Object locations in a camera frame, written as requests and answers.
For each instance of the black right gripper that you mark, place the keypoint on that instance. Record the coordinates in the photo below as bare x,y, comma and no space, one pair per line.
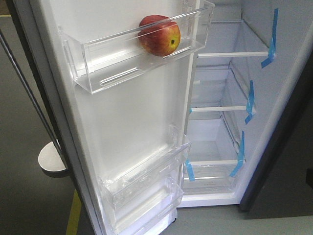
309,177

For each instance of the glass fridge shelf lower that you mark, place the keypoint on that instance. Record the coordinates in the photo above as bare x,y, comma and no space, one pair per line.
211,143

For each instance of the glass fridge shelf middle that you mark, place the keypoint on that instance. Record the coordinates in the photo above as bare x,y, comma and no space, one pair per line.
217,89

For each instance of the white fridge interior body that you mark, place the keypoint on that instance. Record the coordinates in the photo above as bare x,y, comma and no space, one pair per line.
286,27

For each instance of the open fridge door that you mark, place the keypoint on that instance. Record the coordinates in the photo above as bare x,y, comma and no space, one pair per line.
110,131

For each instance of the clear crisper drawer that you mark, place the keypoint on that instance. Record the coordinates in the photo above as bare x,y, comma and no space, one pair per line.
209,179

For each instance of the clear door bin lower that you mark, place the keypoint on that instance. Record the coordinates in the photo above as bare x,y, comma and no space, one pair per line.
148,208

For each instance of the clear door bin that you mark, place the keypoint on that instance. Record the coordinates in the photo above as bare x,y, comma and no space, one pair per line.
122,189
106,62
148,208

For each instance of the clear door bin middle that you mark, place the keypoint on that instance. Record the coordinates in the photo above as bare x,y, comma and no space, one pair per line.
122,189

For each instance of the clear door bin upper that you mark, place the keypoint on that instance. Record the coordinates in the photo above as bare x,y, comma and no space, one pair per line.
106,62

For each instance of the yellow floor tape line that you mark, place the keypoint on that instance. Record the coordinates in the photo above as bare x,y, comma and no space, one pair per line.
74,216

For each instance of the metal stanchion post with base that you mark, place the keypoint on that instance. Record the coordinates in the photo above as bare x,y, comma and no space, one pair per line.
22,118

